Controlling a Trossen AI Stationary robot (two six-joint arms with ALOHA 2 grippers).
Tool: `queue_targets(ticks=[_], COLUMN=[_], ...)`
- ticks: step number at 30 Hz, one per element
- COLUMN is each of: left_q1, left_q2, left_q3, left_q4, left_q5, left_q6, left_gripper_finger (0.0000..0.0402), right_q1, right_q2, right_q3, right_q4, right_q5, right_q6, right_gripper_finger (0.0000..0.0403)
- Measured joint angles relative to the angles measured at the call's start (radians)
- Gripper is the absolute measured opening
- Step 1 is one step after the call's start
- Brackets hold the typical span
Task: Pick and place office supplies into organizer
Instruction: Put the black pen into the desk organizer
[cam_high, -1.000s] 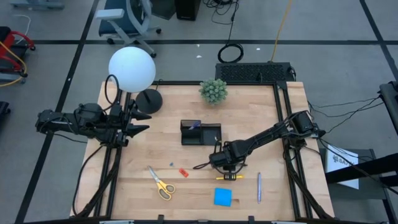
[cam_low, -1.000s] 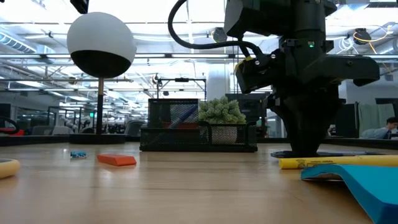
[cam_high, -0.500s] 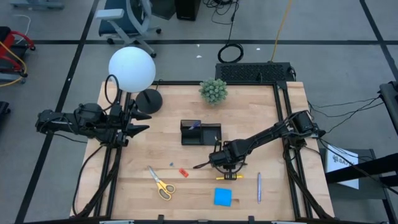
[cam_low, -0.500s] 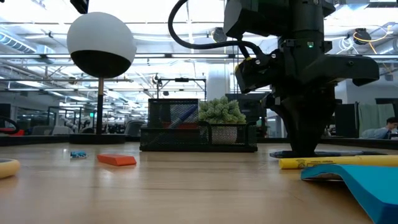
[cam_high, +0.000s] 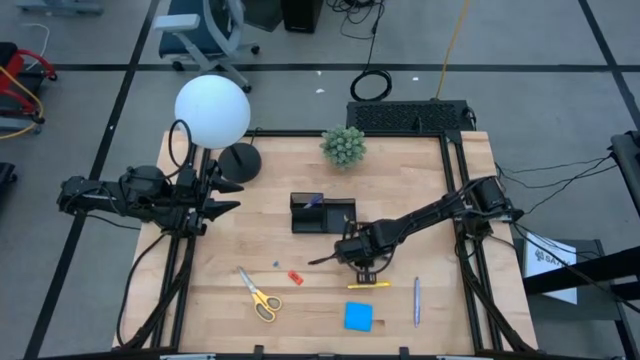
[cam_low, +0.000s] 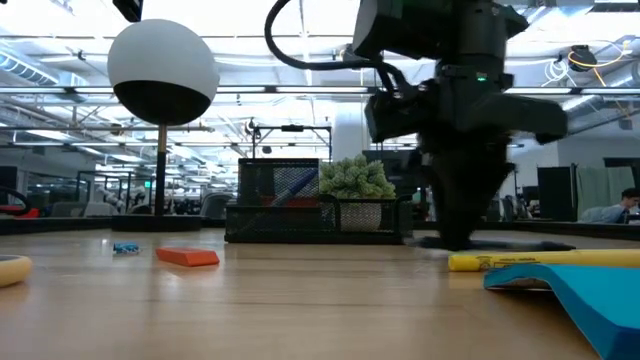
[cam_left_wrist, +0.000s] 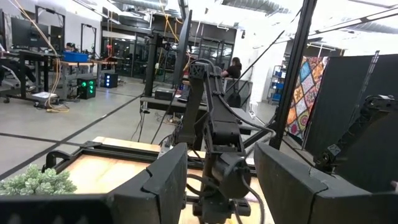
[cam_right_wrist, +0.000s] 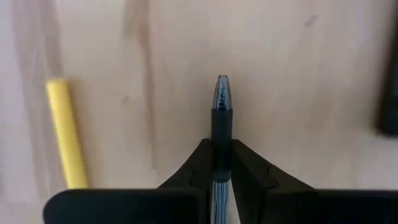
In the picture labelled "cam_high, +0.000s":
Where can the white paper sign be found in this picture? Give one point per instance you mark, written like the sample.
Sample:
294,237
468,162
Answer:
537,245

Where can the white globe table lamp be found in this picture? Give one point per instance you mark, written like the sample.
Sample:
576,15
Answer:
212,112

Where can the black aluminium table frame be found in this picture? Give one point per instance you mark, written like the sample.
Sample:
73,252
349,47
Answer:
452,136

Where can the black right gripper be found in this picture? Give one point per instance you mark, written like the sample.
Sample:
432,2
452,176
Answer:
355,248

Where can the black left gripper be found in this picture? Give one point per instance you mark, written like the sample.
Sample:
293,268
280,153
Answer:
192,200

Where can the blue pen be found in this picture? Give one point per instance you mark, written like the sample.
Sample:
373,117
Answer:
314,200

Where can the black floor caster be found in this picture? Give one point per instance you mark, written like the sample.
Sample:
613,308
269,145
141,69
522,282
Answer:
6,172

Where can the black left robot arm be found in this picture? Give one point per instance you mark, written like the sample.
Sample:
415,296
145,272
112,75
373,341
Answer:
100,197

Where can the black neighbouring rig bars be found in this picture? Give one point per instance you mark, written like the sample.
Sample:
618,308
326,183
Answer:
600,267

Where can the grey side stand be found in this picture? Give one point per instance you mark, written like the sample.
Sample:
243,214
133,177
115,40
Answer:
595,310

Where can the dark neighbouring desk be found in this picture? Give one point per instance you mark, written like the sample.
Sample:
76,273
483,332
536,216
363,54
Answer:
630,170

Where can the silver aluminium bar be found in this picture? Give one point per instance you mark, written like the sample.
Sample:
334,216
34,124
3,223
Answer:
187,357
465,357

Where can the grey floor base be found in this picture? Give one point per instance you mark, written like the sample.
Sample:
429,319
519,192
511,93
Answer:
60,7

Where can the green artificial potted plant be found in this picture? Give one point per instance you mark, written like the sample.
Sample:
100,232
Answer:
343,147

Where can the orange eraser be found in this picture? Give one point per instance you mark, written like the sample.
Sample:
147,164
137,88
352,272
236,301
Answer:
295,277

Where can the yellow highlighter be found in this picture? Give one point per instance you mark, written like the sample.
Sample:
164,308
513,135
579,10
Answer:
370,285

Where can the silver pen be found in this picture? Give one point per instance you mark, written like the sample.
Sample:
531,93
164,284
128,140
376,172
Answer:
417,302

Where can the grey blue office chair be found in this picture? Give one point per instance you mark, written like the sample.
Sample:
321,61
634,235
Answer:
185,40

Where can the blue sticky note pad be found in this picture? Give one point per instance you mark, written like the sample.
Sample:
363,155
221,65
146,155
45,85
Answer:
358,316

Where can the black mesh desk organizer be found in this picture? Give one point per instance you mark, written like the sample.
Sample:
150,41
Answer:
340,217

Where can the black tower box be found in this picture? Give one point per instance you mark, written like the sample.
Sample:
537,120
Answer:
301,15

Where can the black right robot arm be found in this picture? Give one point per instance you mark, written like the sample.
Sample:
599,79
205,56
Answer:
430,210

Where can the red utility cart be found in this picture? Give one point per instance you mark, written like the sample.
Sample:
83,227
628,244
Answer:
12,62

